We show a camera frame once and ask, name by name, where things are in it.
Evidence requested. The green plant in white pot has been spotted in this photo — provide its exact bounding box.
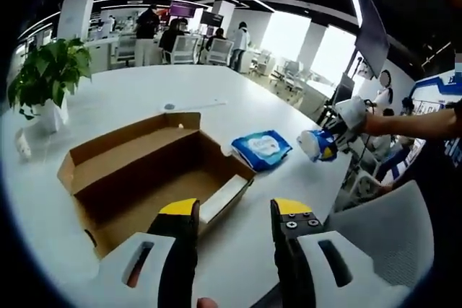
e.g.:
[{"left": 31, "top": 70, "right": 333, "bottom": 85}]
[{"left": 7, "top": 37, "right": 93, "bottom": 134}]

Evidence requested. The blue white wall board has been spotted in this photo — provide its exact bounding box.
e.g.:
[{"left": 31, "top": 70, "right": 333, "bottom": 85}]
[{"left": 411, "top": 73, "right": 462, "bottom": 114}]

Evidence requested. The brown cardboard shoe box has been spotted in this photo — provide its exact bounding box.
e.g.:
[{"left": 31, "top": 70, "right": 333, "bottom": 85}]
[{"left": 56, "top": 111, "right": 256, "bottom": 260}]

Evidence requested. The white table socket panel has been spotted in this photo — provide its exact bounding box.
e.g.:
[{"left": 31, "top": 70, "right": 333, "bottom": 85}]
[{"left": 158, "top": 97, "right": 228, "bottom": 113}]

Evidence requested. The blue wet wipes pack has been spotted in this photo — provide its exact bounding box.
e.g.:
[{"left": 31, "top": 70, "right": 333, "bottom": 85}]
[{"left": 230, "top": 129, "right": 293, "bottom": 173}]

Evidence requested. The blue white round container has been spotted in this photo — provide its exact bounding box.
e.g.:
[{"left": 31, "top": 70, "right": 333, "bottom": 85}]
[{"left": 297, "top": 128, "right": 339, "bottom": 163}]

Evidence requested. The monitor on stand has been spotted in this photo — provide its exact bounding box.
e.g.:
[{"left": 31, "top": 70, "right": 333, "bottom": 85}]
[{"left": 335, "top": 73, "right": 354, "bottom": 103}]

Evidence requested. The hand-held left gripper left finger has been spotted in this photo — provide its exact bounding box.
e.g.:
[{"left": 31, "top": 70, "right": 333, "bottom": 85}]
[{"left": 97, "top": 198, "right": 201, "bottom": 308}]

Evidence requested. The white counter desk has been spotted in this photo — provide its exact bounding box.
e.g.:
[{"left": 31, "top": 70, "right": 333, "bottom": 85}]
[{"left": 84, "top": 35, "right": 138, "bottom": 71}]

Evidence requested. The large dark screen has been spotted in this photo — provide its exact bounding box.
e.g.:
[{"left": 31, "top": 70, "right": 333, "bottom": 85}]
[{"left": 355, "top": 0, "right": 391, "bottom": 76}]

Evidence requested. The dark hanging monitor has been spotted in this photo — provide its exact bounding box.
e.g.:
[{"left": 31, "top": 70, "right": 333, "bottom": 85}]
[{"left": 201, "top": 11, "right": 225, "bottom": 25}]

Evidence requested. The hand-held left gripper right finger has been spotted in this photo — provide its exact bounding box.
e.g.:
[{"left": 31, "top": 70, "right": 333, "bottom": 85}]
[{"left": 270, "top": 198, "right": 413, "bottom": 308}]

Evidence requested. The purple wall screen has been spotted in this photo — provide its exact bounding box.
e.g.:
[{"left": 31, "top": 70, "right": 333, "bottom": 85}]
[{"left": 168, "top": 3, "right": 196, "bottom": 19}]

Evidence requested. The white mesh office chair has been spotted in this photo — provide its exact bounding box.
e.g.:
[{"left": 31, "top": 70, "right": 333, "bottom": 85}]
[{"left": 324, "top": 180, "right": 436, "bottom": 287}]

